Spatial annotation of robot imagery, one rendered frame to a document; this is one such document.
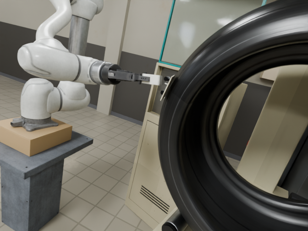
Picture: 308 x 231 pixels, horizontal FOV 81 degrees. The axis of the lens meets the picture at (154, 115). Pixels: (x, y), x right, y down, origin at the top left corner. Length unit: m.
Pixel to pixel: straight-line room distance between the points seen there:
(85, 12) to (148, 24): 2.42
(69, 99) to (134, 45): 2.51
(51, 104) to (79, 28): 0.47
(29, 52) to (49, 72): 0.07
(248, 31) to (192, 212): 0.37
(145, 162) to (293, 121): 1.07
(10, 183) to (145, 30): 2.95
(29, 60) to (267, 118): 0.78
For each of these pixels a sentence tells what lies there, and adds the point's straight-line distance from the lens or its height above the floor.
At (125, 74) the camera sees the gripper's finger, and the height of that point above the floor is 1.22.
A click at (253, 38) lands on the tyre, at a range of 0.36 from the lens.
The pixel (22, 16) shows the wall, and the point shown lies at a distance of 5.54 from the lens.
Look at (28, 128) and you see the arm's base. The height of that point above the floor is 0.77.
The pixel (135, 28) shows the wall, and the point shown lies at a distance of 3.65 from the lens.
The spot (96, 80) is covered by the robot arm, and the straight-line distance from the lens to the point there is 0.72.
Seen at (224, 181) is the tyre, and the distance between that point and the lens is 0.69.
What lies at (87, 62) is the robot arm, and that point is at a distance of 0.75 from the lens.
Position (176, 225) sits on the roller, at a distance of 0.51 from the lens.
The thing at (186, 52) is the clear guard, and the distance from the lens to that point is 1.25.
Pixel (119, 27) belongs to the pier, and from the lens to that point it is 3.69.
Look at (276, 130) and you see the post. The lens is 0.72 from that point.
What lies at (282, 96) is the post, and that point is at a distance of 0.71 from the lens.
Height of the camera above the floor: 1.28
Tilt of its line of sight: 17 degrees down
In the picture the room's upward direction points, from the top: 14 degrees clockwise
